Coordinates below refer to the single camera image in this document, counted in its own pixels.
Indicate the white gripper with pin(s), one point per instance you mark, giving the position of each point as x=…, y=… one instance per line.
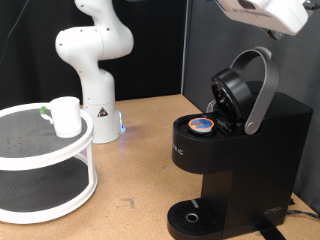
x=276, y=15

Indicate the orange blue coffee pod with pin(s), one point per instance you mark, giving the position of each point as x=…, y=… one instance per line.
x=201, y=124

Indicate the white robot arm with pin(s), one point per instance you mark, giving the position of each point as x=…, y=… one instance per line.
x=96, y=83

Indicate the black keurig coffee machine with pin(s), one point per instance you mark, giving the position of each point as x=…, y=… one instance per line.
x=266, y=166

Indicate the black tape strip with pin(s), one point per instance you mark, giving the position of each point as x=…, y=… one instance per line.
x=271, y=233

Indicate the black drip tray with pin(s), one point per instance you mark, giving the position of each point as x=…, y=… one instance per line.
x=181, y=216

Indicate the white two-tier turntable shelf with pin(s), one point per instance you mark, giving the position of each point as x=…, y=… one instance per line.
x=40, y=133

